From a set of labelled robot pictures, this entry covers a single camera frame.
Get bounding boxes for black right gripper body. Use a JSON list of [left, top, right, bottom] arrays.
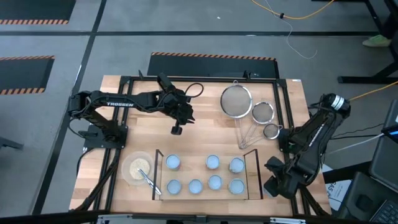
[[264, 156, 304, 199]]

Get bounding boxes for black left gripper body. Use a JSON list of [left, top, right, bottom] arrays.
[[161, 88, 196, 125]]

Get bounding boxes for grey lidded can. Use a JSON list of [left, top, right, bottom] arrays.
[[228, 177, 246, 195]]

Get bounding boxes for mixed vegetables print can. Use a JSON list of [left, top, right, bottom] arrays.
[[228, 156, 246, 174]]

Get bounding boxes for kidney beans print can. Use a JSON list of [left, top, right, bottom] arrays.
[[205, 154, 221, 170]]

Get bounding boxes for pink sided can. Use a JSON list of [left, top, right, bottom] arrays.
[[166, 179, 183, 195]]

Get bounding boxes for metal box grater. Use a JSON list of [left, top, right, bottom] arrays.
[[156, 72, 175, 93]]

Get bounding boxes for white paper sheet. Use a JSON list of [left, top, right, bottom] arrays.
[[322, 163, 352, 212]]

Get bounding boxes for black hazard striped floor mat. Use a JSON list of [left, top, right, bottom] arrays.
[[146, 52, 280, 79], [0, 55, 55, 96], [0, 0, 76, 26]]

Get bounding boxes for heap of beige grains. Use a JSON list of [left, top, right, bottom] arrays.
[[129, 157, 151, 180]]

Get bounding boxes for small metal mesh sieve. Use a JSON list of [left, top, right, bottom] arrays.
[[245, 123, 285, 149]]

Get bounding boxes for large metal mesh sieve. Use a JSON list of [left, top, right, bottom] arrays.
[[220, 80, 254, 150]]

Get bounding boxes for metal tongs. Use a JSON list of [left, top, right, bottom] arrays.
[[136, 167, 163, 196]]

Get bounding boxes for black floor beam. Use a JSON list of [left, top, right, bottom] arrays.
[[323, 161, 373, 184]]

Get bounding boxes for clear glass bowl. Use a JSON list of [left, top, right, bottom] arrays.
[[121, 151, 154, 187]]

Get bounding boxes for medium metal mesh sieve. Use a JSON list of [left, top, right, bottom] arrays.
[[242, 101, 276, 149]]

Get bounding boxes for black case with keyboard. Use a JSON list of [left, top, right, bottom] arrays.
[[337, 170, 398, 224]]

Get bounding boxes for dark grey monitor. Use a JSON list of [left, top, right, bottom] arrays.
[[369, 98, 398, 194]]

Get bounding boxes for blue lit screen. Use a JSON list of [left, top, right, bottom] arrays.
[[381, 123, 398, 140]]

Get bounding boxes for grey furniture foot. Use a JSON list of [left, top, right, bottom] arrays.
[[0, 136, 24, 151]]

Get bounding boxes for person's foot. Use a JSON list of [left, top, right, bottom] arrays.
[[362, 34, 392, 49]]

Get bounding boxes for person's leg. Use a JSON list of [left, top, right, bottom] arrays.
[[384, 12, 398, 40]]

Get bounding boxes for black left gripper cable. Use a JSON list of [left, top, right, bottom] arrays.
[[185, 82, 205, 99]]

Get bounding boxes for black and silver rail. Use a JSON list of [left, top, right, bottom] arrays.
[[0, 210, 338, 224]]

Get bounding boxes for thin black cable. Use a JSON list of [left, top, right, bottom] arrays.
[[323, 123, 385, 141]]

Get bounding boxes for yellow cable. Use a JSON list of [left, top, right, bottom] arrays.
[[251, 0, 335, 21], [349, 81, 398, 102]]

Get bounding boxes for black desk leg frame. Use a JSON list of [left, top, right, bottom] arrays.
[[312, 0, 398, 85]]

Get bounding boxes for thin white cable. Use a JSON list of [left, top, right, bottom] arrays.
[[265, 0, 318, 60]]

